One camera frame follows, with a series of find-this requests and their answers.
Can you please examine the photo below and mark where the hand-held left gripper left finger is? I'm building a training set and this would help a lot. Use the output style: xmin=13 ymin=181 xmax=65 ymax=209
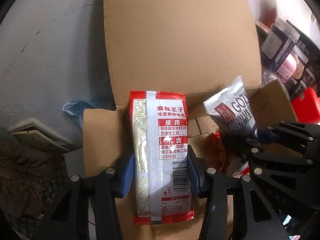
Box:
xmin=34 ymin=152 xmax=135 ymax=240

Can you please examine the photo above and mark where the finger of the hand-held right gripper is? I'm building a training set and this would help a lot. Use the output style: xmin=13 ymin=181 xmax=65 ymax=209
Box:
xmin=220 ymin=132 xmax=320 ymax=205
xmin=257 ymin=121 xmax=320 ymax=147

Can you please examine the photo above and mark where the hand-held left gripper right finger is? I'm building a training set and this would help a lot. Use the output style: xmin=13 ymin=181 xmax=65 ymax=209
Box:
xmin=186 ymin=144 xmax=292 ymax=240

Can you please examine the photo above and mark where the red gold snack packet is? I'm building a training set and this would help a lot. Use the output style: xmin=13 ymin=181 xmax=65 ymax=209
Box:
xmin=232 ymin=162 xmax=250 ymax=178

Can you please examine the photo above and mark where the red white snack packet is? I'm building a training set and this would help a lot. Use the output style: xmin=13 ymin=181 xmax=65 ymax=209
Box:
xmin=129 ymin=90 xmax=195 ymax=227

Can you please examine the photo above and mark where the silver purple snack packet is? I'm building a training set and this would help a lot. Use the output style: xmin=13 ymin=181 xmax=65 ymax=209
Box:
xmin=203 ymin=75 xmax=258 ymax=139

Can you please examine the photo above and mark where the brown cardboard box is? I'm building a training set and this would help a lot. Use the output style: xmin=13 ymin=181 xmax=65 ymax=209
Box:
xmin=82 ymin=0 xmax=297 ymax=240

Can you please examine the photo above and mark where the red canister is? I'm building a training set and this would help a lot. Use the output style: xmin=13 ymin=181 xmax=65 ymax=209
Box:
xmin=291 ymin=86 xmax=320 ymax=124

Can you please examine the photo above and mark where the clear glass jar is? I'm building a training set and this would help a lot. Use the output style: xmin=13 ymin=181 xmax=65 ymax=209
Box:
xmin=262 ymin=70 xmax=278 ymax=84

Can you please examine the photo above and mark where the pink jar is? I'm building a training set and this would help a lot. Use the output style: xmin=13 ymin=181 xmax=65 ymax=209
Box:
xmin=274 ymin=54 xmax=299 ymax=83

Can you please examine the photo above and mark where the green checked cloth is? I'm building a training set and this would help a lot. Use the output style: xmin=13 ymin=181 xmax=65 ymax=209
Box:
xmin=0 ymin=165 xmax=70 ymax=240

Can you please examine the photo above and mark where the blue cloth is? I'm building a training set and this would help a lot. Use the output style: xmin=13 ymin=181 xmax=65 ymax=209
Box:
xmin=62 ymin=100 xmax=100 ymax=130

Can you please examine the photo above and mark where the dark blue jar white lid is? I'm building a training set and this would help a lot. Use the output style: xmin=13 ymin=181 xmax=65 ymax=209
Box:
xmin=260 ymin=17 xmax=300 ymax=65

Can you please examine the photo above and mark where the brown blanket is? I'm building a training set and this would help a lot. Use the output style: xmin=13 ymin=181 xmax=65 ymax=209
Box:
xmin=0 ymin=137 xmax=68 ymax=218

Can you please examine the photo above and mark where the red bag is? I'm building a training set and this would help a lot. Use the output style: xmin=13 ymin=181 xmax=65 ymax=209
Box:
xmin=259 ymin=5 xmax=278 ymax=29

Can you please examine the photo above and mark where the white wall vent panel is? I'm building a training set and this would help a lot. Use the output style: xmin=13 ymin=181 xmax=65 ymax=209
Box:
xmin=7 ymin=119 xmax=73 ymax=153

